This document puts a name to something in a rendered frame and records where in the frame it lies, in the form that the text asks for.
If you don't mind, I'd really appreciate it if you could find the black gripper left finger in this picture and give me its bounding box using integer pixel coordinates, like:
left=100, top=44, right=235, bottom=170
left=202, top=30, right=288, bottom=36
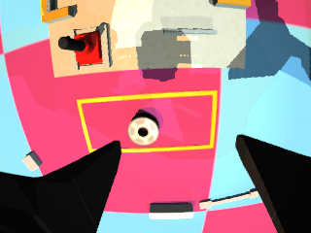
left=0, top=140, right=121, bottom=233

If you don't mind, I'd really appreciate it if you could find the yellow rectangular outline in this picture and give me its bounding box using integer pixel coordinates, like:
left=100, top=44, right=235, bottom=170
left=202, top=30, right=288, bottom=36
left=77, top=90, right=218, bottom=152

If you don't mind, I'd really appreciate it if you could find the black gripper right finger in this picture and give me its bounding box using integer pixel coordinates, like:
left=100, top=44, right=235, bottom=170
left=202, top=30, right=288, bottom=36
left=234, top=133, right=311, bottom=233

